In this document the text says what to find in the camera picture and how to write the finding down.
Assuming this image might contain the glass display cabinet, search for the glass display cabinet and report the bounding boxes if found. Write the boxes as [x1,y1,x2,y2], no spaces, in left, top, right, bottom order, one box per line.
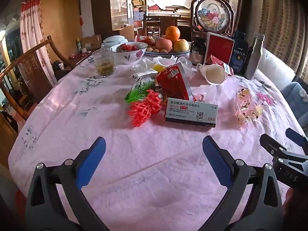
[109,0,128,30]

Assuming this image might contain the dark blue supplement bottle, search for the dark blue supplement bottle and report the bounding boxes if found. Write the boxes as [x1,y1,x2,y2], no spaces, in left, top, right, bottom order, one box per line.
[228,31,249,74]

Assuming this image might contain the white medicine box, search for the white medicine box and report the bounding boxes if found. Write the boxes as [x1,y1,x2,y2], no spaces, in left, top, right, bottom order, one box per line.
[164,98,218,128]

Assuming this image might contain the white lidded jar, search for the white lidded jar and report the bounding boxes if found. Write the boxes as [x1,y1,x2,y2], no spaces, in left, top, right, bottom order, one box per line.
[101,36,128,51]

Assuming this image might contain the steel bottle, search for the steel bottle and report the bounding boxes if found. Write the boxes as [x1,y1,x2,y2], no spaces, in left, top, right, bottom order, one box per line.
[243,32,265,80]

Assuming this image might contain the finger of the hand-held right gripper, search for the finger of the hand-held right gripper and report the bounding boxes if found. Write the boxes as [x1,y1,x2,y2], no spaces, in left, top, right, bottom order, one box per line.
[286,128,308,148]
[259,133,293,158]

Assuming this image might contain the blue cushion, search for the blue cushion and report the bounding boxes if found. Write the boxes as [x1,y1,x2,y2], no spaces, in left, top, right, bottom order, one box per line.
[280,82,308,126]

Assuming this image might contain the pink floral tablecloth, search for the pink floral tablecloth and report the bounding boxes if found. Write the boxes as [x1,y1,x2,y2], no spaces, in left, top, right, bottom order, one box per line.
[8,46,308,231]

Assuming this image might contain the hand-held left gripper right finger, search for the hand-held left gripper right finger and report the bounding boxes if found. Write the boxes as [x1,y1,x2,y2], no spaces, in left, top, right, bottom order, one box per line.
[200,135,284,231]

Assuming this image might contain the yellow apple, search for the yellow apple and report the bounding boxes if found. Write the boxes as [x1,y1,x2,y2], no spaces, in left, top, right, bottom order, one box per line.
[174,39,189,53]

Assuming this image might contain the white paper cup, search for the white paper cup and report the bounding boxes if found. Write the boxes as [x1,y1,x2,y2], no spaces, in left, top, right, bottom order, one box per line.
[197,63,228,85]

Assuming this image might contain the brown wooden partition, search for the brown wooden partition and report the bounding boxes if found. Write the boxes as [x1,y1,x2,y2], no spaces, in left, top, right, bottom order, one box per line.
[40,0,83,53]

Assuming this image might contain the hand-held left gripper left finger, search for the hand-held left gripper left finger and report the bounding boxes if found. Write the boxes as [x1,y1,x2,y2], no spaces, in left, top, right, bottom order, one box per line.
[25,136,113,231]

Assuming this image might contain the pile of strawberries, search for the pile of strawberries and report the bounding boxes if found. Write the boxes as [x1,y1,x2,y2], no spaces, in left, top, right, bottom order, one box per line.
[117,44,137,52]

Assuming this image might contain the pile of walnuts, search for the pile of walnuts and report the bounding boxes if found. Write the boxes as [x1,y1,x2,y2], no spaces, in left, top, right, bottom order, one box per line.
[147,44,169,54]

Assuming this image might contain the dark wooden cabinet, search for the dark wooden cabinet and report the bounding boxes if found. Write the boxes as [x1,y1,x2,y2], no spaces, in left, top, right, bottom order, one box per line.
[226,0,253,36]

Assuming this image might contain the red white snack bag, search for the red white snack bag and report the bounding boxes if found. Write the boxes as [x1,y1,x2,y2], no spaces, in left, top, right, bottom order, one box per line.
[135,36,157,46]

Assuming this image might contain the red snack packet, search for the red snack packet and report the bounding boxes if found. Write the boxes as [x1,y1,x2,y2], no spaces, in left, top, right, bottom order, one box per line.
[156,62,195,101]

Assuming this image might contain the red foam fruit nets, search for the red foam fruit nets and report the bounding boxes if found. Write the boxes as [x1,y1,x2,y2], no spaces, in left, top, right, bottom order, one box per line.
[128,90,162,128]

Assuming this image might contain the floral curtain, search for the floral curtain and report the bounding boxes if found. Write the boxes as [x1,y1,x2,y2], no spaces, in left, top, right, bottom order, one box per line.
[20,0,58,87]

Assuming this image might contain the white tissue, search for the white tissue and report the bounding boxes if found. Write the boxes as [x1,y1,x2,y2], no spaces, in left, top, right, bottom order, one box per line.
[131,56,193,74]

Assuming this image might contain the bookshelf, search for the bookshelf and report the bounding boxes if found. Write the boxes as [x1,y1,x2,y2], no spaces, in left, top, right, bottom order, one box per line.
[131,0,147,21]

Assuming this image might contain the cardboard box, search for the cardboard box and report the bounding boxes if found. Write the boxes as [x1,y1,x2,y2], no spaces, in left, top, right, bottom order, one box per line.
[80,34,103,50]

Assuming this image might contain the floral white bowl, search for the floral white bowl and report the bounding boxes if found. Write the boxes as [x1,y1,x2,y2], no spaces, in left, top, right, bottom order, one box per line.
[111,42,148,65]

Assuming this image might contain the orange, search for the orange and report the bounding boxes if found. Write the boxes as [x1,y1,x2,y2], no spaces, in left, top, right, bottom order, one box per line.
[165,26,181,42]

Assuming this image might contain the red apple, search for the red apple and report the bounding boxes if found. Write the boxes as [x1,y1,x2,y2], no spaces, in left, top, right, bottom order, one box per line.
[155,38,173,53]

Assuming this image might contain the clear floral plastic wrapper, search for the clear floral plastic wrapper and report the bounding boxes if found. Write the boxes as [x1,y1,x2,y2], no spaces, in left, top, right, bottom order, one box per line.
[236,85,264,127]

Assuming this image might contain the clear plastic cup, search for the clear plastic cup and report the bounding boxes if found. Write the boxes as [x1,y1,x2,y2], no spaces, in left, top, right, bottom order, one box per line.
[201,85,218,103]

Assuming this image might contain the round embroidered table screen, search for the round embroidered table screen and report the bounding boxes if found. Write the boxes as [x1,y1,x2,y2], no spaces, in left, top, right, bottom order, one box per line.
[190,0,237,41]

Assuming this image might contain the blue white fruit plate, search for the blue white fruit plate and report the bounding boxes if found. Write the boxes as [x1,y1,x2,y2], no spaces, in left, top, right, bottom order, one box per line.
[144,42,192,59]

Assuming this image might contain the wooden armchair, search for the wooden armchair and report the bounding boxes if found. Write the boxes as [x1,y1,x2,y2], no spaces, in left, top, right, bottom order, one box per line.
[0,36,73,126]

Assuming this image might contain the glass of tea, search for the glass of tea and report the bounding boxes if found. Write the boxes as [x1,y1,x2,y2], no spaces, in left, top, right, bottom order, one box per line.
[92,48,116,78]

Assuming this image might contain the red box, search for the red box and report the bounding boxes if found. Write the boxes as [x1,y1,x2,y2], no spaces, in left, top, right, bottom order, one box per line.
[204,32,235,64]

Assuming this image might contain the green tea packet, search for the green tea packet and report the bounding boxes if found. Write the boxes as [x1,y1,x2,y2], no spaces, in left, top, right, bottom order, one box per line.
[124,69,158,103]

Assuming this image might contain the white sofa back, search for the white sofa back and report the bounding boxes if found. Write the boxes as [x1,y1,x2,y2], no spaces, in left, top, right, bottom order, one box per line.
[255,47,296,90]

